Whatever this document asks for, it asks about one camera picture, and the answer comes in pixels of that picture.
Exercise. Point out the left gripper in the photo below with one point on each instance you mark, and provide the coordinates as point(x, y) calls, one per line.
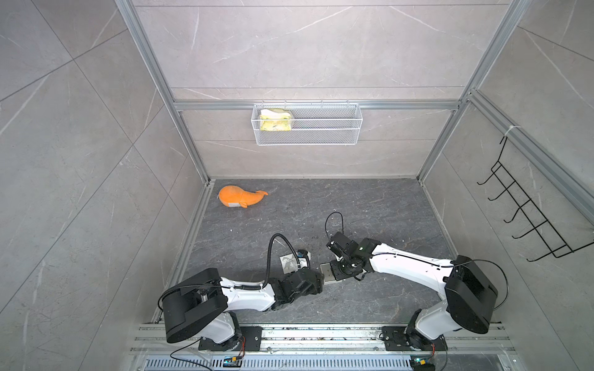
point(318, 287)

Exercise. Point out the yellow sponge in basket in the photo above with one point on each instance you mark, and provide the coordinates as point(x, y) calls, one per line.
point(275, 120)

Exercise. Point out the white box base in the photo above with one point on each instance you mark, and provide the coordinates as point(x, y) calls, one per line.
point(328, 275)

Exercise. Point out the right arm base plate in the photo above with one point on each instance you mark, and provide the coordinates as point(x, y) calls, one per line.
point(398, 338)

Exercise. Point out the orange plush whale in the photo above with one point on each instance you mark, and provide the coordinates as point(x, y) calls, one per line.
point(235, 196)

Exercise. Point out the black wall hook rack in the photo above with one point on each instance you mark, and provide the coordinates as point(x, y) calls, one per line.
point(555, 244)

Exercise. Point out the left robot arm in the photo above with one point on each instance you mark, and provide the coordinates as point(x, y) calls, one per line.
point(205, 303)

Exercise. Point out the white zip tie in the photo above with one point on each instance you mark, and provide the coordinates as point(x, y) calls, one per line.
point(511, 127)

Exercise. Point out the white wire wall basket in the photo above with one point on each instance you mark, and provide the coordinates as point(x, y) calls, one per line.
point(312, 124)

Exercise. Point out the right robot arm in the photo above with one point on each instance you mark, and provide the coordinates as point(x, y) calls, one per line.
point(467, 296)

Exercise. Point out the white gift box with bow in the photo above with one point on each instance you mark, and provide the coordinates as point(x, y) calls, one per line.
point(290, 263)

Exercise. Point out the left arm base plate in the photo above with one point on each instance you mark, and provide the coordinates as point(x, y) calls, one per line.
point(248, 338)

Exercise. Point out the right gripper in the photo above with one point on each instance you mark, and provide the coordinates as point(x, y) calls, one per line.
point(338, 275)

